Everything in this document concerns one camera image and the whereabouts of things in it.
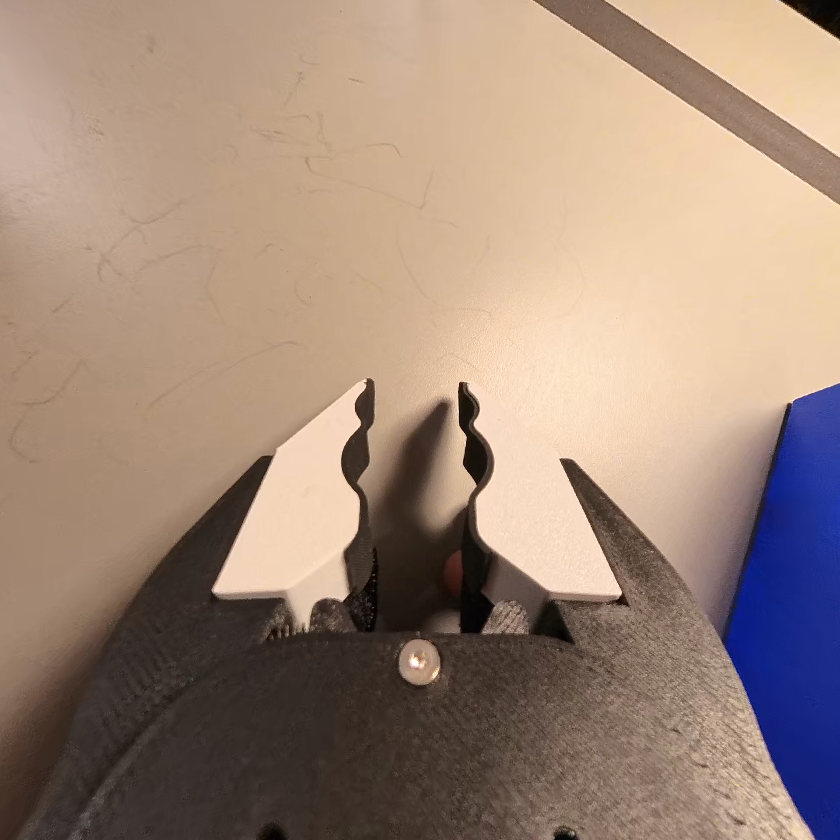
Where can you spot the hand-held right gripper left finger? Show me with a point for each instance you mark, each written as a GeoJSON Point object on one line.
{"type": "Point", "coordinates": [295, 512]}

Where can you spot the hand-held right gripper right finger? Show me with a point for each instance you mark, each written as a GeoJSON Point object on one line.
{"type": "Point", "coordinates": [531, 518]}

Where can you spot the person's right hand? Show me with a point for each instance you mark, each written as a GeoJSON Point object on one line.
{"type": "Point", "coordinates": [452, 572]}

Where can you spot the blue board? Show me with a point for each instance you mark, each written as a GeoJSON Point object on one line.
{"type": "Point", "coordinates": [794, 590]}

